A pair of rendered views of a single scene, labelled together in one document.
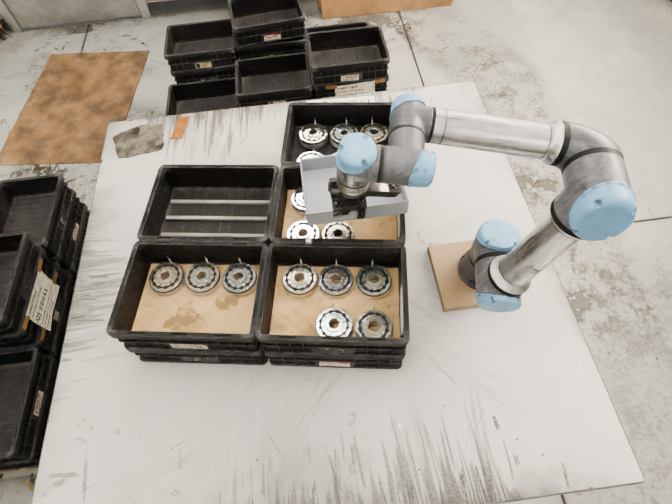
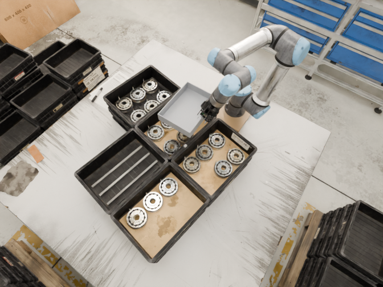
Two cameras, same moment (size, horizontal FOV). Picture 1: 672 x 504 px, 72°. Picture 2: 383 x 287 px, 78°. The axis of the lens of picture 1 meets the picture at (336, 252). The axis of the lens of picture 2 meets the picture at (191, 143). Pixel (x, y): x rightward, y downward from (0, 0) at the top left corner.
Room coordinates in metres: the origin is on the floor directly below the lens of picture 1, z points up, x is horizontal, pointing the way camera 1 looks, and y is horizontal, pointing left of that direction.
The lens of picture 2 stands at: (0.39, 0.55, 2.09)
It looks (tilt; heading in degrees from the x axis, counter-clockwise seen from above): 62 degrees down; 303
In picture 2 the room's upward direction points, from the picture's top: 5 degrees clockwise
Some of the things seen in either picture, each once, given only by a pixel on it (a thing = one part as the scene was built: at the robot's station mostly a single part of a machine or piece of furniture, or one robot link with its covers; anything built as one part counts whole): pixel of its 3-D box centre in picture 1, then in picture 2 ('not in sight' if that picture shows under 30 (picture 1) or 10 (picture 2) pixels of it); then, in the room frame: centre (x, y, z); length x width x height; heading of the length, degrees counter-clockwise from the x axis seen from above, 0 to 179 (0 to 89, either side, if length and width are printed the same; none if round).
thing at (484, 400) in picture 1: (317, 301); (173, 175); (0.83, 0.09, 0.35); 1.60 x 1.60 x 0.70; 3
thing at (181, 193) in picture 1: (215, 212); (124, 171); (0.92, 0.38, 0.87); 0.40 x 0.30 x 0.11; 84
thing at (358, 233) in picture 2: not in sight; (350, 242); (-0.45, -0.28, 0.37); 0.40 x 0.30 x 0.45; 93
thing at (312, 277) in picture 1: (299, 278); (191, 164); (0.66, 0.11, 0.86); 0.10 x 0.10 x 0.01
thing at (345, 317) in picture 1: (334, 324); (223, 168); (0.51, 0.02, 0.86); 0.10 x 0.10 x 0.01
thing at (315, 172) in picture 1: (352, 185); (188, 108); (0.82, -0.06, 1.07); 0.27 x 0.20 x 0.05; 93
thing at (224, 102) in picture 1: (208, 114); (16, 140); (2.10, 0.66, 0.26); 0.40 x 0.30 x 0.23; 93
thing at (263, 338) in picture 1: (334, 291); (215, 155); (0.58, 0.01, 0.92); 0.40 x 0.30 x 0.02; 84
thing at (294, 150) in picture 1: (343, 145); (143, 99); (1.18, -0.05, 0.87); 0.40 x 0.30 x 0.11; 84
